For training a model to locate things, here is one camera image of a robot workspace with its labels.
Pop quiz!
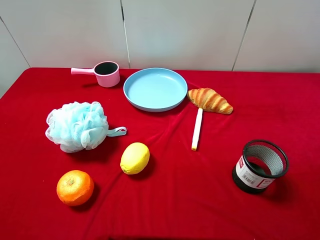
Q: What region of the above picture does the white and yellow pen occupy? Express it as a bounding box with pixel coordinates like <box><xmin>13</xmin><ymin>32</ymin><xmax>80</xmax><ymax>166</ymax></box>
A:
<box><xmin>191</xmin><ymin>108</ymin><xmax>203</xmax><ymax>151</ymax></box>

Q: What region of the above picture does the light blue bath loofah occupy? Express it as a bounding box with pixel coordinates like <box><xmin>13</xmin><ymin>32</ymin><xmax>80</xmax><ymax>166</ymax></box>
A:
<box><xmin>45</xmin><ymin>101</ymin><xmax>127</xmax><ymax>153</ymax></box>

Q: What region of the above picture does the black mesh pen holder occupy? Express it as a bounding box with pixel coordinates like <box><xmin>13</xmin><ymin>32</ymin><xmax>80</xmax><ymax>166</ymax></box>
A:
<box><xmin>232</xmin><ymin>139</ymin><xmax>289</xmax><ymax>194</ymax></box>

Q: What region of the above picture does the yellow lemon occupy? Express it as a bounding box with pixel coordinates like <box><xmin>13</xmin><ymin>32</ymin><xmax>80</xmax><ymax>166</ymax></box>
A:
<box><xmin>120</xmin><ymin>142</ymin><xmax>150</xmax><ymax>175</ymax></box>

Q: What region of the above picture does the light blue plate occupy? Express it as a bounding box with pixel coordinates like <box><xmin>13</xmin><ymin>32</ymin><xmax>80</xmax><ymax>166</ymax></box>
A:
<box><xmin>123</xmin><ymin>67</ymin><xmax>188</xmax><ymax>113</ymax></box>

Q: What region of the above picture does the pink saucepan with handle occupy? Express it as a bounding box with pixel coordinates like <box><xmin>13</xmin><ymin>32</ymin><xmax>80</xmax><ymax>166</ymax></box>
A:
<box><xmin>70</xmin><ymin>61</ymin><xmax>120</xmax><ymax>88</ymax></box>

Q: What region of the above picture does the red velvet tablecloth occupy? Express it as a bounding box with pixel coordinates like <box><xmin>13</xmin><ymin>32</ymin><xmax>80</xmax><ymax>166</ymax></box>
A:
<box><xmin>0</xmin><ymin>68</ymin><xmax>320</xmax><ymax>240</ymax></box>

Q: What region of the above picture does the croissant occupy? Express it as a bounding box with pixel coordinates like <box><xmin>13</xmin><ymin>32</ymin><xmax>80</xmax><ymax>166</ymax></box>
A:
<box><xmin>187</xmin><ymin>87</ymin><xmax>234</xmax><ymax>115</ymax></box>

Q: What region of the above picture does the orange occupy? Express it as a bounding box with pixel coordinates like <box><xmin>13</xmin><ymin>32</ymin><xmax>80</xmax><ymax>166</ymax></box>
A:
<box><xmin>56</xmin><ymin>170</ymin><xmax>95</xmax><ymax>207</ymax></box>

